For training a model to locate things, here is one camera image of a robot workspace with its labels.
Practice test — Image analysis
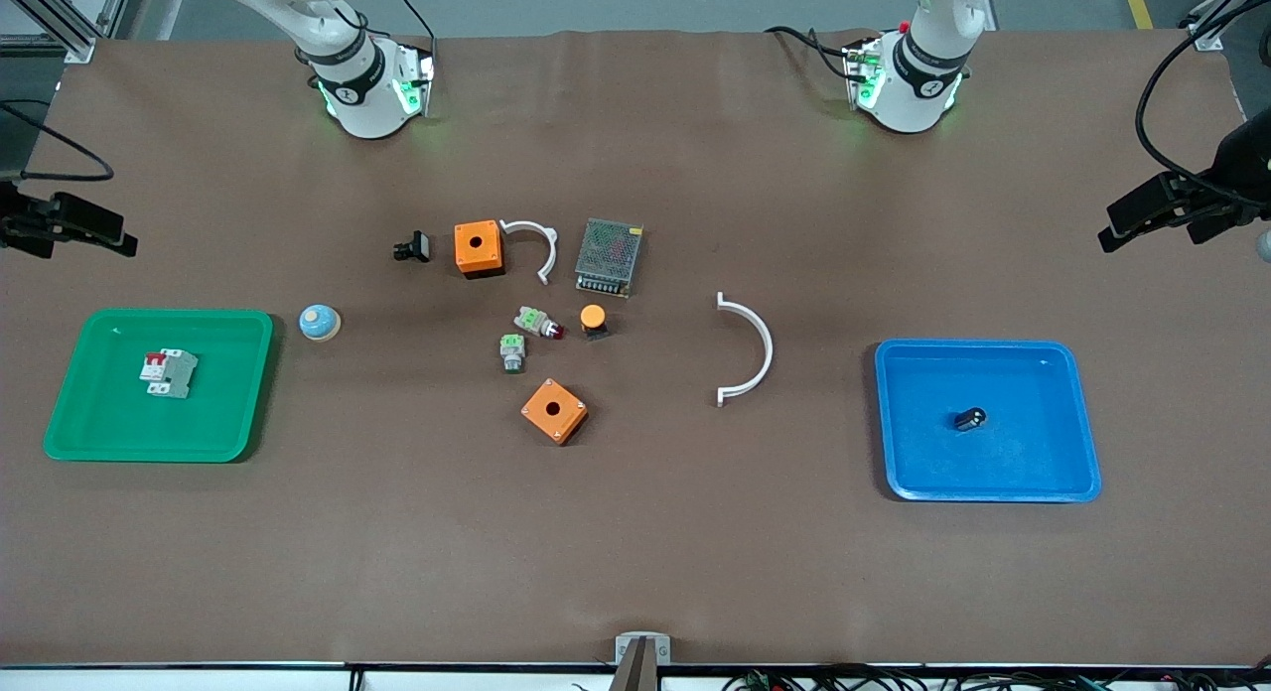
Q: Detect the white red circuit breaker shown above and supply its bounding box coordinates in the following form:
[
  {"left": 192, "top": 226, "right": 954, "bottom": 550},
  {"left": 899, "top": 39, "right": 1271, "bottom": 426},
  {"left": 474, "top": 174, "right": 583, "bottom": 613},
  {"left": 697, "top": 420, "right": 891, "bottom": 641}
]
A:
[{"left": 139, "top": 348, "right": 199, "bottom": 400}]

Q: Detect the green plastic tray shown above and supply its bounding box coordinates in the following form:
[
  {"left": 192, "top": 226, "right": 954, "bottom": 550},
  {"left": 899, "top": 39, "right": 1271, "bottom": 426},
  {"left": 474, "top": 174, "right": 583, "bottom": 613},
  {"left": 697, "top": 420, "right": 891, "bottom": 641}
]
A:
[{"left": 43, "top": 309, "right": 274, "bottom": 464}]

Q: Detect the blue plastic tray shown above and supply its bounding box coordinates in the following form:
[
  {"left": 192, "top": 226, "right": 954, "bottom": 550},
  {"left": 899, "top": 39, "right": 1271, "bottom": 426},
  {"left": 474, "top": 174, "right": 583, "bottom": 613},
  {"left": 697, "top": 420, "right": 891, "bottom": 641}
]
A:
[{"left": 874, "top": 340, "right": 1103, "bottom": 503}]

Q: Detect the orange button box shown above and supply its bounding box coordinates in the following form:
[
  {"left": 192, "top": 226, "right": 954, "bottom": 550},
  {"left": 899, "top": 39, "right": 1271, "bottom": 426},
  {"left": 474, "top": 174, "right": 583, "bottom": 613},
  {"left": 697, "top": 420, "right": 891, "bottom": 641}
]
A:
[
  {"left": 520, "top": 377, "right": 589, "bottom": 446},
  {"left": 454, "top": 220, "right": 504, "bottom": 280}
]

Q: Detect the red indicator lamp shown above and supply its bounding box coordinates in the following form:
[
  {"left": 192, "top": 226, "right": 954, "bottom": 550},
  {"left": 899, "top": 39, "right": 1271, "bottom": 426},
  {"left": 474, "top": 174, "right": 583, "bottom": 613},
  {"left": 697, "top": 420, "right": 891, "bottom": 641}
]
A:
[{"left": 513, "top": 306, "right": 565, "bottom": 341}]

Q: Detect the metal mesh power supply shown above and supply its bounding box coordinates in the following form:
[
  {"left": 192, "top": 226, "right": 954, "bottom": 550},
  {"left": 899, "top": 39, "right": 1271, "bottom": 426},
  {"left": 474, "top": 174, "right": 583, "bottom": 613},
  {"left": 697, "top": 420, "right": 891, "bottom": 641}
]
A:
[{"left": 575, "top": 217, "right": 643, "bottom": 299}]

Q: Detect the brown pole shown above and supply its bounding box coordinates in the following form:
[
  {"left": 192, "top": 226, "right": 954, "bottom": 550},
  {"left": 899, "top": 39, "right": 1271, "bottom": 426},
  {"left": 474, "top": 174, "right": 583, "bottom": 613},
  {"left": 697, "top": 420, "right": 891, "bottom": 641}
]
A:
[{"left": 609, "top": 639, "right": 661, "bottom": 691}]

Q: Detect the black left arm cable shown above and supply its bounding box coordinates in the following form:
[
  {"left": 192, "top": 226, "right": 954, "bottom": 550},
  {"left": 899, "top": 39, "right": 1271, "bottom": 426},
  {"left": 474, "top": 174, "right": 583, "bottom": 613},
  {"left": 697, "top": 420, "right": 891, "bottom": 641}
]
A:
[{"left": 1135, "top": 0, "right": 1271, "bottom": 194}]

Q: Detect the aluminium frame profile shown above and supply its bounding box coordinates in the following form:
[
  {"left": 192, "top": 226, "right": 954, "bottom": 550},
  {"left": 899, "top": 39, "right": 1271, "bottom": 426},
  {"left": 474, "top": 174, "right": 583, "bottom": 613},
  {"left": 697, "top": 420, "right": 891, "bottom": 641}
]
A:
[
  {"left": 0, "top": 0, "right": 135, "bottom": 63},
  {"left": 1187, "top": 0, "right": 1271, "bottom": 53}
]

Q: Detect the black right base cable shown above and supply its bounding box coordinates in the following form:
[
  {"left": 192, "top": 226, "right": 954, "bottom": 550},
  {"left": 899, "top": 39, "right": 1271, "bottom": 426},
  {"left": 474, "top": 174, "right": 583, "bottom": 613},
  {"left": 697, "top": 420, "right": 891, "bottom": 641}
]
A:
[{"left": 382, "top": 0, "right": 439, "bottom": 53}]

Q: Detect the black base cable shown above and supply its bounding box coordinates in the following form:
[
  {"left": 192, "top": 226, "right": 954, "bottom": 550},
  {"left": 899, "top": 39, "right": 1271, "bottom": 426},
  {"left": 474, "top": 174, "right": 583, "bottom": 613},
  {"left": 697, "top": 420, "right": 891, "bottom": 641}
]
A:
[
  {"left": 765, "top": 25, "right": 857, "bottom": 78},
  {"left": 382, "top": 0, "right": 439, "bottom": 53}
]

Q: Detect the black left base cable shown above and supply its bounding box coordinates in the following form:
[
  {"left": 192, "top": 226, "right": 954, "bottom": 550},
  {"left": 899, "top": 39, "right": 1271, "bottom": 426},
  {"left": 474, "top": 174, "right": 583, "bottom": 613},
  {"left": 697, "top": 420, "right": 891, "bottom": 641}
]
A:
[{"left": 765, "top": 25, "right": 857, "bottom": 78}]

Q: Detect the large white half ring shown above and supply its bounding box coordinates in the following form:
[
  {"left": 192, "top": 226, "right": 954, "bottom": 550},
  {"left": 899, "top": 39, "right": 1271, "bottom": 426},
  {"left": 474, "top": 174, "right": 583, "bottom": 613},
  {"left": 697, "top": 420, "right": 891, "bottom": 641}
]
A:
[{"left": 716, "top": 292, "right": 775, "bottom": 408}]

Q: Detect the small white half ring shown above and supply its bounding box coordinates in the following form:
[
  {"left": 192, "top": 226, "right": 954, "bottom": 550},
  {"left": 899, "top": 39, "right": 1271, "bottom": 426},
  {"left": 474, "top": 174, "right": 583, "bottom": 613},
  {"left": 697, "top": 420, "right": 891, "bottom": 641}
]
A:
[{"left": 499, "top": 219, "right": 559, "bottom": 287}]

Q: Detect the grey metal bracket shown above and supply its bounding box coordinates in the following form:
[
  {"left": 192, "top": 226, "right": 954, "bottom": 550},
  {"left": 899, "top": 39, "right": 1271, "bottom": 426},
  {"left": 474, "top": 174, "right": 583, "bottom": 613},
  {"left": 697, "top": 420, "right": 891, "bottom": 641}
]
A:
[{"left": 615, "top": 632, "right": 672, "bottom": 665}]

